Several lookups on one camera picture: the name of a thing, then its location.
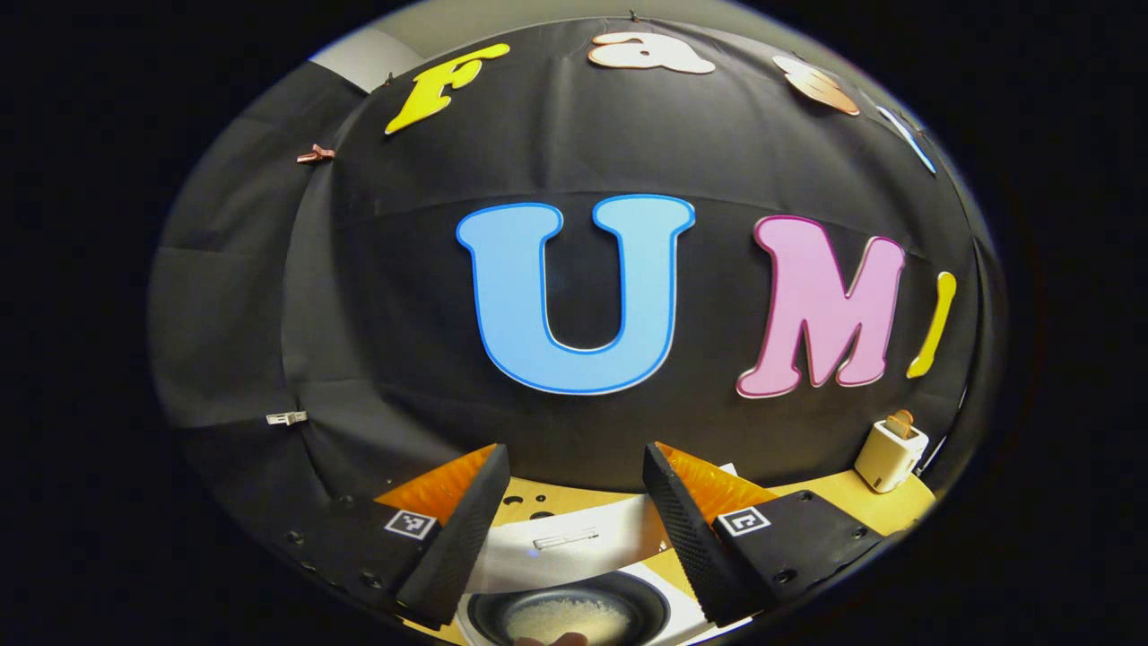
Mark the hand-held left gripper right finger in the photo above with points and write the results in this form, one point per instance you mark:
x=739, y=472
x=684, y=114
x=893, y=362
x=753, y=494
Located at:
x=691, y=538

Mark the copper clip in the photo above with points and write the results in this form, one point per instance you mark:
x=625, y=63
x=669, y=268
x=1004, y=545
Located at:
x=316, y=154

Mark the toast slice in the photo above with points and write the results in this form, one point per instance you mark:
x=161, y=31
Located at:
x=900, y=423

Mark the black backdrop cloth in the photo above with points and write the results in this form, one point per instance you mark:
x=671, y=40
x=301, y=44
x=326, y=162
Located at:
x=404, y=296

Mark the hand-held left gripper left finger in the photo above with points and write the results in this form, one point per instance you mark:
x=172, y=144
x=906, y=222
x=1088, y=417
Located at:
x=462, y=538

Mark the silver metal clip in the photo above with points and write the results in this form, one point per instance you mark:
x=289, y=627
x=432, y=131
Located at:
x=287, y=418

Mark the white toaster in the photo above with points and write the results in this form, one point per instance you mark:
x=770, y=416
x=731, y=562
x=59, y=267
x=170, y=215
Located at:
x=888, y=458

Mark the small white rice heap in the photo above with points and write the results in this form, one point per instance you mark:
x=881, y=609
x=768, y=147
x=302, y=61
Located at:
x=565, y=617

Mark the white rice cooker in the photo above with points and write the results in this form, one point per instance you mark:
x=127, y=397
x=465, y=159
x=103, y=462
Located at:
x=574, y=556

